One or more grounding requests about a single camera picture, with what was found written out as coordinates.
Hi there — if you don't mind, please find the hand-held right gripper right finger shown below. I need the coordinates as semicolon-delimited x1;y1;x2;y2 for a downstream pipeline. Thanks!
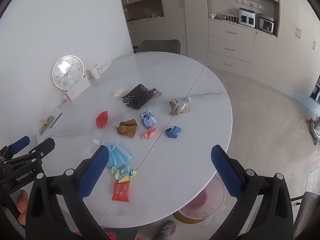
209;144;294;240

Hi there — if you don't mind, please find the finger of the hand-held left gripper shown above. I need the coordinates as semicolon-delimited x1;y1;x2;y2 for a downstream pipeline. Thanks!
10;137;56;167
0;135;31;159

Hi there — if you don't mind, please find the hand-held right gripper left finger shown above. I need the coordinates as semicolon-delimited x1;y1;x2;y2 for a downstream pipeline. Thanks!
25;145;118;240

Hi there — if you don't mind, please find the pink waste bin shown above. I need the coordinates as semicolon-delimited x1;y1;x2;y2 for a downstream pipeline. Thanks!
172;175;227;224

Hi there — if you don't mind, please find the orange paper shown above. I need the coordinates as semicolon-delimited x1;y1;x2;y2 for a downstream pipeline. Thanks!
141;127;157;140

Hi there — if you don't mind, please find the dark blue wrapper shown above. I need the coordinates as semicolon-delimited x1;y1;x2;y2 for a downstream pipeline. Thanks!
165;126;182;139

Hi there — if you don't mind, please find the person's left hand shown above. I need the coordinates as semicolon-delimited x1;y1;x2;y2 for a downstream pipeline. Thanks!
15;189;28;226

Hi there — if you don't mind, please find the clear plastic bottle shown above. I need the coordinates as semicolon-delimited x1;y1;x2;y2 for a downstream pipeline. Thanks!
86;139;100;155

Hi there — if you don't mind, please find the blue face mask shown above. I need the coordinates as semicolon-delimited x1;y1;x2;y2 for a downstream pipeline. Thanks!
102;140;133;169

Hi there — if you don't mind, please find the yellow binder clip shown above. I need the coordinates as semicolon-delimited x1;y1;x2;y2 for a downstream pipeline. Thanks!
39;116;55;126

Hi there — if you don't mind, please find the yellow crumpled wrapper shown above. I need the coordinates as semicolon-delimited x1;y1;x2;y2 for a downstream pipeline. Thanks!
111;165;137;183

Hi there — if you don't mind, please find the black pen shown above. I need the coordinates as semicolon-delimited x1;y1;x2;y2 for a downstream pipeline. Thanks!
49;112;63;129

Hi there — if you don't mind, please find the red flat packet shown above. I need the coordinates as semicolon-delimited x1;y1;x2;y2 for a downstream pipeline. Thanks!
111;180;131;202

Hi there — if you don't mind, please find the red crumpled paper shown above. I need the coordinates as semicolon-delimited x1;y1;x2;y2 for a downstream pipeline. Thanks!
96;110;110;129

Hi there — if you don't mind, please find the brown crumpled paper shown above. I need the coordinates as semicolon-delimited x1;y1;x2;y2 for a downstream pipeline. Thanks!
115;119;138;139

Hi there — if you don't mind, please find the white cardboard box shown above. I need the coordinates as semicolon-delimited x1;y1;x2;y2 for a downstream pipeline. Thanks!
65;76;91;102

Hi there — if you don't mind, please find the light blue patterned wrapper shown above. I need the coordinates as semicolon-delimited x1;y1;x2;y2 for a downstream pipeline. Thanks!
139;109;158;129

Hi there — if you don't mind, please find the clear plastic bag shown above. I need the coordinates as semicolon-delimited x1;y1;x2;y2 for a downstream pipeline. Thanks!
169;97;192;116

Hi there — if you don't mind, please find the white crumpled tissue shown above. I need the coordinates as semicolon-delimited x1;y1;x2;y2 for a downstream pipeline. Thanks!
112;87;127;99

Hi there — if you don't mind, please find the grey fuzzy slipper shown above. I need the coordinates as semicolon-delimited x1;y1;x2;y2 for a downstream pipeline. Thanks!
152;220;178;240

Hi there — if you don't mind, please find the black mesh pouch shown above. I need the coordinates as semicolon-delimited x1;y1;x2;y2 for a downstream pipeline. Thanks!
122;83;156;110

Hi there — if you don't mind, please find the white mug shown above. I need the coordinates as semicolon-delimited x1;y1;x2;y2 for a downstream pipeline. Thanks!
89;64;103;80

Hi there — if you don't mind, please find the grey floor stand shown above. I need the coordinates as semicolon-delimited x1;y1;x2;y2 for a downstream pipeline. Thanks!
306;116;320;146

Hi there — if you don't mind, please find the bookshelf with books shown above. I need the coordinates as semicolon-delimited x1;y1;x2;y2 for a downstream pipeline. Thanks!
309;74;320;103

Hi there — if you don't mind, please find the beige drawer cabinet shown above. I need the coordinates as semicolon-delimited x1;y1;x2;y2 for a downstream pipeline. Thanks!
207;19;256;78

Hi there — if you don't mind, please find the beige tall cupboard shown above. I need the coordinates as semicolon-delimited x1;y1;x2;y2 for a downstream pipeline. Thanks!
265;0;320;103

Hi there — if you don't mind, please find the silver countertop appliance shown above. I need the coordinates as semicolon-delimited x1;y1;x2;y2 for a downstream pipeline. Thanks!
258;15;275;34

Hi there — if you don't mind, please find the white countertop appliance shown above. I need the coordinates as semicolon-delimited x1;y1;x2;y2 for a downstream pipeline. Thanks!
239;7;256;29

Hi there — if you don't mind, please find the beige narrow cupboard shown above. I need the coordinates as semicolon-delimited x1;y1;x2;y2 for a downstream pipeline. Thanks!
180;0;209;58

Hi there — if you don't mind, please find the white round wall clock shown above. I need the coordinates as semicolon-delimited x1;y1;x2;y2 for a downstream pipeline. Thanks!
52;55;85;90

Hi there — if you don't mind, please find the small wire basket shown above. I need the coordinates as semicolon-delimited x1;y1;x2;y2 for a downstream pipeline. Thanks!
221;13;237;23

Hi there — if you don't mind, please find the recessed wall shelf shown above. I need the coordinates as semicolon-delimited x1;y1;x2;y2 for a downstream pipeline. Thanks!
122;0;165;23

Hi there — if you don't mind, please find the white wall rail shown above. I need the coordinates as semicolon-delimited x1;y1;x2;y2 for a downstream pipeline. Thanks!
237;0;266;10

